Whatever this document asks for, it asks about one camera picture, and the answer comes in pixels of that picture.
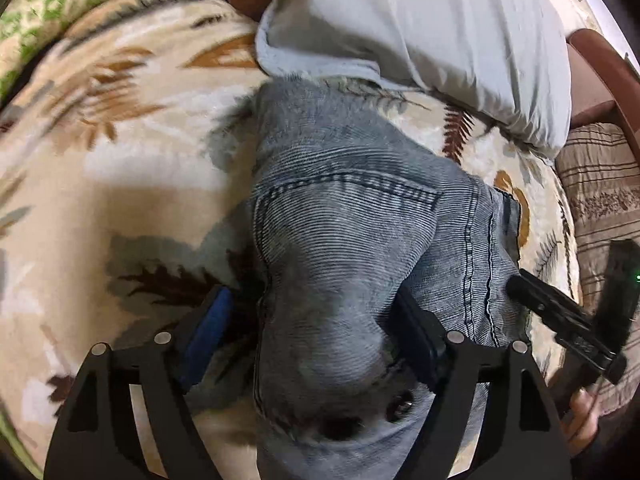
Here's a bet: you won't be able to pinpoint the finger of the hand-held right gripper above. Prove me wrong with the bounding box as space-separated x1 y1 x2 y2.
519 268 598 328
506 279 613 361

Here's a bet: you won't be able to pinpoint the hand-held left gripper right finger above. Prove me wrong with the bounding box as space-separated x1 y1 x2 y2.
395 290 573 480

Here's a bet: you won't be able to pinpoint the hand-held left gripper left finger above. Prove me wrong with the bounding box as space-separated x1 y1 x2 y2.
44 285 236 480

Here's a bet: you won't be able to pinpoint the blue denim pants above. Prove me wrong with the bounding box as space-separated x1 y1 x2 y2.
250 77 531 480

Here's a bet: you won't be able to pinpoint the person's right hand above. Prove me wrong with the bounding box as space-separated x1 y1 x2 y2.
562 387 602 456

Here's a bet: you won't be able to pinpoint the brown striped quilt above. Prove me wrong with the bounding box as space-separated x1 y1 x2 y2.
555 122 640 417

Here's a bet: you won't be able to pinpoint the leaf print blanket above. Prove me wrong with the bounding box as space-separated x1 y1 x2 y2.
0 0 583 480

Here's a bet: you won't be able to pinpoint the lime green cloth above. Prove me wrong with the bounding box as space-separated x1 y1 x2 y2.
0 407 38 478

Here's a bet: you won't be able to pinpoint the pale grey pillow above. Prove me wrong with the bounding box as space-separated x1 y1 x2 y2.
255 0 572 162

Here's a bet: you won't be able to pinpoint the green patterned pillow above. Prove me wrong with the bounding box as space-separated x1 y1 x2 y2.
0 0 171 102

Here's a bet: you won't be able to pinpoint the reddish brown wooden frame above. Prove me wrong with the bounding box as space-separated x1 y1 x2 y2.
566 27 640 136

